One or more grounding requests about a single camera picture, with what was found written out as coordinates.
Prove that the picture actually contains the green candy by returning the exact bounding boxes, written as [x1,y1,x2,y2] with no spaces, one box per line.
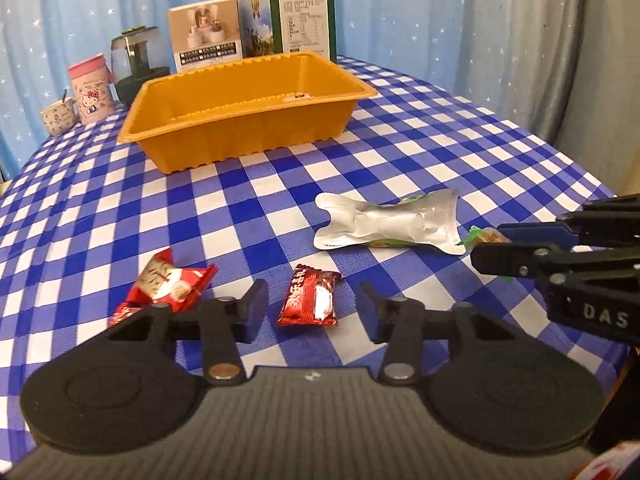
[458,226,511,252]

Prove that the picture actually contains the small red candy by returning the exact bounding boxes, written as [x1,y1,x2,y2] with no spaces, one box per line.
[107,301,141,327]

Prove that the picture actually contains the silver foil pouch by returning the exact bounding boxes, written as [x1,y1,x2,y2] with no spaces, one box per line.
[314,188,465,256]

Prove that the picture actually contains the red white snack packet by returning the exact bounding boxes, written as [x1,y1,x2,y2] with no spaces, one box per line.
[125,247,218,312]

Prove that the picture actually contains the dark red candy packet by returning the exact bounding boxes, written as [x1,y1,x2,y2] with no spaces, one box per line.
[278,264,342,326]

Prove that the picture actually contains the clear dark seaweed packet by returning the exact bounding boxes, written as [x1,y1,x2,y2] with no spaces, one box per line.
[283,92,311,102]

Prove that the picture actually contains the blue white checkered tablecloth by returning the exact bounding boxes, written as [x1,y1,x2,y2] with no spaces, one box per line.
[1,58,628,468]

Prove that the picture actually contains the blue star curtain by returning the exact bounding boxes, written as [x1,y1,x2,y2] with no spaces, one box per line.
[1,0,639,194]

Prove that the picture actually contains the orange plastic tray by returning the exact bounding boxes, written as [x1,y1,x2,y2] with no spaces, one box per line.
[117,52,378,174]

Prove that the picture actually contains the small patterned ceramic cup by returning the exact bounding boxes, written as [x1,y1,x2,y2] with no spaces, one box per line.
[40,89,79,136]

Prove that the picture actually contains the pink Hello Kitty tumbler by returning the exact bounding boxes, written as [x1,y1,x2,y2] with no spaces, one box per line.
[67,54,116,125]

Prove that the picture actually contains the dark green glass humidifier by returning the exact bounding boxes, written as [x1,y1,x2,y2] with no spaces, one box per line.
[111,25,170,107]

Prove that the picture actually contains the green white carton box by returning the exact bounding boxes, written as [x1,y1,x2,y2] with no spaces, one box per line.
[238,0,336,62]

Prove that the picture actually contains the white humidifier product box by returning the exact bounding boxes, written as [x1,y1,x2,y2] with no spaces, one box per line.
[167,0,243,73]

